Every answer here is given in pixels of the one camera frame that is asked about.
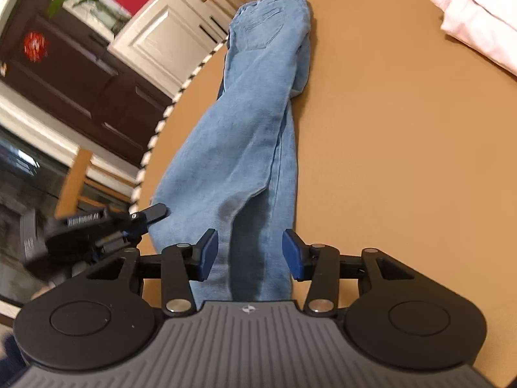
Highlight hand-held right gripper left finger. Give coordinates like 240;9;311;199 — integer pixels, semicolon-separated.
87;228;219;315

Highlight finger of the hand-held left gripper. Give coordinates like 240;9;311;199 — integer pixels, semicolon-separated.
129;203;169;224
96;230;143;258

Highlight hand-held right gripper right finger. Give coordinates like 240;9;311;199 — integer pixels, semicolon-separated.
283;228;415;315

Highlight blue denim jeans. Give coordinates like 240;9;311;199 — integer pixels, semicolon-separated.
149;0;312;304

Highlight pink garment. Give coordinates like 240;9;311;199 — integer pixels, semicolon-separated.
430;0;517;77

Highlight glass sliding door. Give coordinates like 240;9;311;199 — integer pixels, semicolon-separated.
0;127;136;306

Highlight dark brown door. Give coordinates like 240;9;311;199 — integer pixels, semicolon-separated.
0;0;175;167

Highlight white sideboard cabinet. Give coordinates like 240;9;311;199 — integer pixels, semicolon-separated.
107;0;253;98

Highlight red door decoration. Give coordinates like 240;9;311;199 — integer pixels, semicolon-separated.
22;29;51;62

